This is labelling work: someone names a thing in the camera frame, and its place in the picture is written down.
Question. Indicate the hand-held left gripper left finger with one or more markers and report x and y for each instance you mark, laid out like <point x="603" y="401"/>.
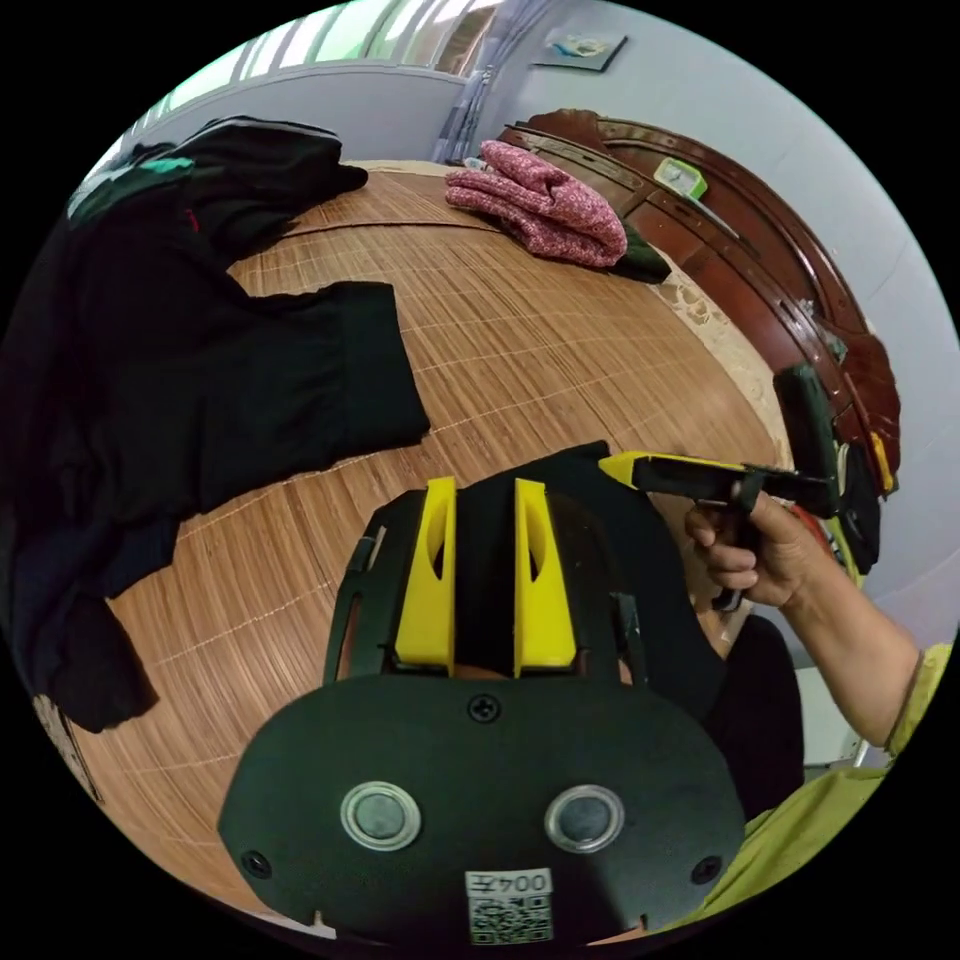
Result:
<point x="427" y="585"/>

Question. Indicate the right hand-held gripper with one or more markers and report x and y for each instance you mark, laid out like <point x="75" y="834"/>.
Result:
<point x="690" y="480"/>

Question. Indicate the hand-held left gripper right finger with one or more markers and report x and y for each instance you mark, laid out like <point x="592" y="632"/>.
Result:
<point x="551" y="615"/>

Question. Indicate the black long pants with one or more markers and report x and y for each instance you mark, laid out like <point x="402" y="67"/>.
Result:
<point x="487" y="547"/>

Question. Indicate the person's right forearm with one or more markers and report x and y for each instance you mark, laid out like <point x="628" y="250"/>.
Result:
<point x="855" y="652"/>

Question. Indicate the person's right hand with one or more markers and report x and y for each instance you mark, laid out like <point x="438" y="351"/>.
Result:
<point x="787" y="555"/>

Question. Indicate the dark green folded cloth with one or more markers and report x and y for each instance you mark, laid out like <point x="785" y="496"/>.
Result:
<point x="645" y="259"/>

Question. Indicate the pink floral folded blanket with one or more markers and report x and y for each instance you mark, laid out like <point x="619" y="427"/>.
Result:
<point x="547" y="202"/>

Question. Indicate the small green white clock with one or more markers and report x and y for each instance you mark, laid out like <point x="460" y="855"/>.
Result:
<point x="681" y="178"/>

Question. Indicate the pile of clothes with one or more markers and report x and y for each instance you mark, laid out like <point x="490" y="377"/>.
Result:
<point x="165" y="375"/>

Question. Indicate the person's body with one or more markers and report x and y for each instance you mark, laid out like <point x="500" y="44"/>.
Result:
<point x="810" y="840"/>

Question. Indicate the blue grey curtain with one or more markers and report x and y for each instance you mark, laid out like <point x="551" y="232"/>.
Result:
<point x="469" y="105"/>

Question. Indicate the window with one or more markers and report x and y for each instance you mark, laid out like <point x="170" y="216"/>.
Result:
<point x="337" y="34"/>

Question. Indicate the wall picture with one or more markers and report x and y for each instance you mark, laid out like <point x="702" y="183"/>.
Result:
<point x="581" y="49"/>

